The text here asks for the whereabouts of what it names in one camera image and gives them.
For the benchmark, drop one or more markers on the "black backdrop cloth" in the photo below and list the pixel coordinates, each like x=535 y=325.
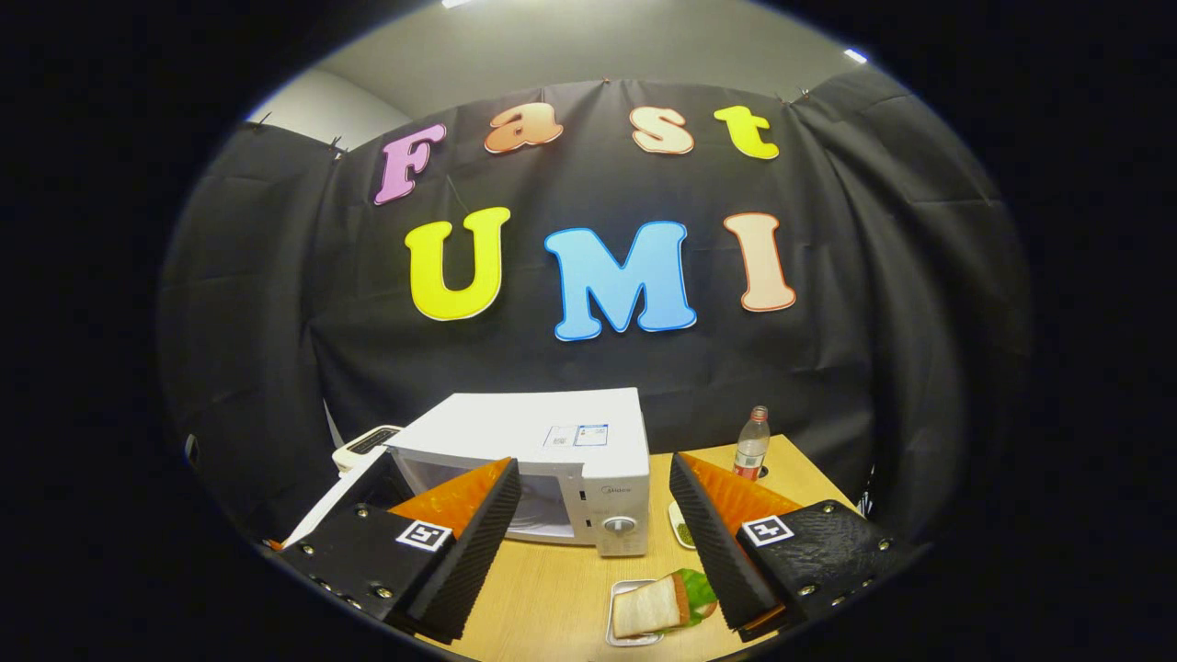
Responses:
x=588 y=368

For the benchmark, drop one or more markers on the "clear bottle with red label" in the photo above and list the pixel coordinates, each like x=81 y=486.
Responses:
x=751 y=450

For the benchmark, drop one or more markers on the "white microwave oven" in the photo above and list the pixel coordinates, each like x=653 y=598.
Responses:
x=524 y=423

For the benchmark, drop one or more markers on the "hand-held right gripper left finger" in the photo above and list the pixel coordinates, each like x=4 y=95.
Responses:
x=469 y=561

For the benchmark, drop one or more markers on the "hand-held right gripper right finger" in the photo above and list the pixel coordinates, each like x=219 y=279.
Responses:
x=713 y=552

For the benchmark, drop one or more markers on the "white toaster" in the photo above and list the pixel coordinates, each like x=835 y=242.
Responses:
x=368 y=443

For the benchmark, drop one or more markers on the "small ceiling light panel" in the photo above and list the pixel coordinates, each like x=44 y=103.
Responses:
x=855 y=56

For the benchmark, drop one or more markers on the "small white rectangular tray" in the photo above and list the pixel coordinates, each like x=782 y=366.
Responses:
x=614 y=636

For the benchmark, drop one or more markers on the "small dish of snacks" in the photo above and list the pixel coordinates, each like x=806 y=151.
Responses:
x=682 y=529

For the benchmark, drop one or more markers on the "sandwich with lettuce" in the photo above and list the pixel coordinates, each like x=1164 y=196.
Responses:
x=648 y=607

